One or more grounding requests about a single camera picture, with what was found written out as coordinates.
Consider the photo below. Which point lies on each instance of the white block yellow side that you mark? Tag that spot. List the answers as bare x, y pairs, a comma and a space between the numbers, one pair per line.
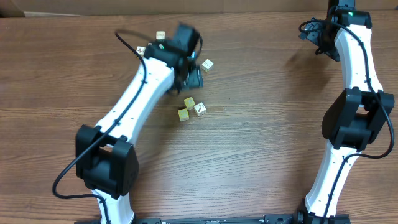
141, 50

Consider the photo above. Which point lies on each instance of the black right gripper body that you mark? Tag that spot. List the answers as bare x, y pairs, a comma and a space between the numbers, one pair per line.
313, 35

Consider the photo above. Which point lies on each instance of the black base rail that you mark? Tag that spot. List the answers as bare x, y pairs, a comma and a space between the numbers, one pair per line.
242, 220

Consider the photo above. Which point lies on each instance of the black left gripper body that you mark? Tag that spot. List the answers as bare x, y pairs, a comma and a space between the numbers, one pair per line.
193, 78

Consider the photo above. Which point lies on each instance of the white block green side top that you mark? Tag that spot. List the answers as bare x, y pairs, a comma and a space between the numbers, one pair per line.
160, 35

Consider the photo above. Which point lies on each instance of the yellow top block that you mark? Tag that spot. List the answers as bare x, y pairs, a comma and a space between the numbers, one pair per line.
183, 114

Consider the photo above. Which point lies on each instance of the yellow G block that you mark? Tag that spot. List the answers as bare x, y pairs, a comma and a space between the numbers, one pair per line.
189, 103

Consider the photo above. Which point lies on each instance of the white block letter L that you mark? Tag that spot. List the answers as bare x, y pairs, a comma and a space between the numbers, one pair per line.
207, 65

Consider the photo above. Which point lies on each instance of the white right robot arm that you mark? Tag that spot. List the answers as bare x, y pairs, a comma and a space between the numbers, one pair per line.
357, 124

